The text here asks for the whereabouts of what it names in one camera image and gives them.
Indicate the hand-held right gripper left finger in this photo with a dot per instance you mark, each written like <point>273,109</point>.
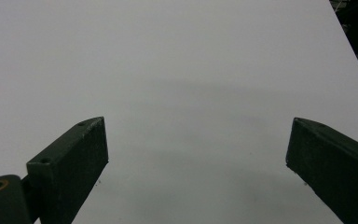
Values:
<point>71,168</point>

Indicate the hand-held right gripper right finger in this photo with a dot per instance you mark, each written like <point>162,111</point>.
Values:
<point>332,168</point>

